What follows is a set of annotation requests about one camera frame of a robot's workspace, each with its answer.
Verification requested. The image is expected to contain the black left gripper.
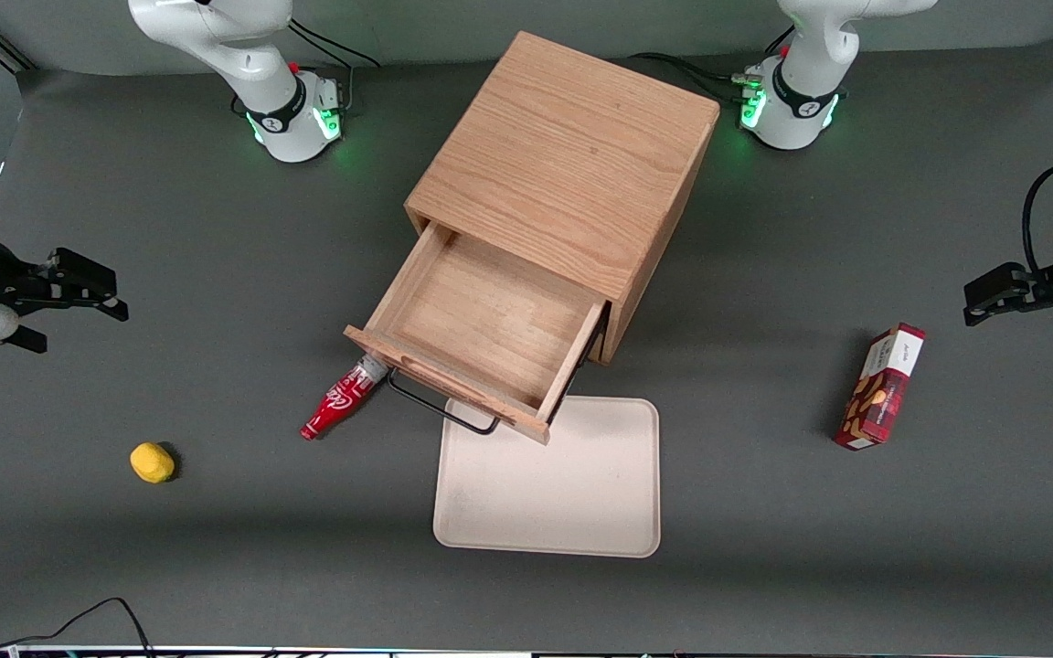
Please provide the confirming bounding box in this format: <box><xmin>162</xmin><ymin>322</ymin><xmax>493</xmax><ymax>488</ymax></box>
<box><xmin>963</xmin><ymin>218</ymin><xmax>1053</xmax><ymax>328</ymax></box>

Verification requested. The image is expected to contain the wooden drawer with black handle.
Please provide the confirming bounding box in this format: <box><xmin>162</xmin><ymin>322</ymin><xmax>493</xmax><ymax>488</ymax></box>
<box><xmin>344</xmin><ymin>221</ymin><xmax>606</xmax><ymax>447</ymax></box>

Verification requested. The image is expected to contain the oak wooden drawer cabinet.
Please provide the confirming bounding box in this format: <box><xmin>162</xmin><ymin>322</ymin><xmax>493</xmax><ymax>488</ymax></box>
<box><xmin>405</xmin><ymin>30</ymin><xmax>722</xmax><ymax>366</ymax></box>

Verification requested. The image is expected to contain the red snack box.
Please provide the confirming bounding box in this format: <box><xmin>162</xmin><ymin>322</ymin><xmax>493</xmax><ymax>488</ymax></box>
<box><xmin>834</xmin><ymin>323</ymin><xmax>928</xmax><ymax>451</ymax></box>

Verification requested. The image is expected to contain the yellow lemon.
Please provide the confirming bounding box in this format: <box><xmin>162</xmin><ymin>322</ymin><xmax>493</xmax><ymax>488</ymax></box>
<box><xmin>130</xmin><ymin>442</ymin><xmax>176</xmax><ymax>484</ymax></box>

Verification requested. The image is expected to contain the red cola bottle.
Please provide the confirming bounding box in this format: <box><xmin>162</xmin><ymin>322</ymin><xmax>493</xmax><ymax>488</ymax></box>
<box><xmin>300</xmin><ymin>356</ymin><xmax>391</xmax><ymax>441</ymax></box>

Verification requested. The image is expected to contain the beige plastic tray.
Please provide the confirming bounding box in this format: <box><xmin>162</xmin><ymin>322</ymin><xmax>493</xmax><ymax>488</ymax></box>
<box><xmin>433</xmin><ymin>395</ymin><xmax>662</xmax><ymax>559</ymax></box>

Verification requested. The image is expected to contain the thin black floor cable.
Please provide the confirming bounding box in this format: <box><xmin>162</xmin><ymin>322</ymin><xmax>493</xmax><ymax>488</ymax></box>
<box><xmin>0</xmin><ymin>576</ymin><xmax>155</xmax><ymax>658</ymax></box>

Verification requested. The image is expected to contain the black cable at arm base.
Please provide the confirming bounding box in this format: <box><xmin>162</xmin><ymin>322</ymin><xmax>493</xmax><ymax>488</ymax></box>
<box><xmin>629</xmin><ymin>51</ymin><xmax>765</xmax><ymax>104</ymax></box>
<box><xmin>287</xmin><ymin>16</ymin><xmax>382</xmax><ymax>116</ymax></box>

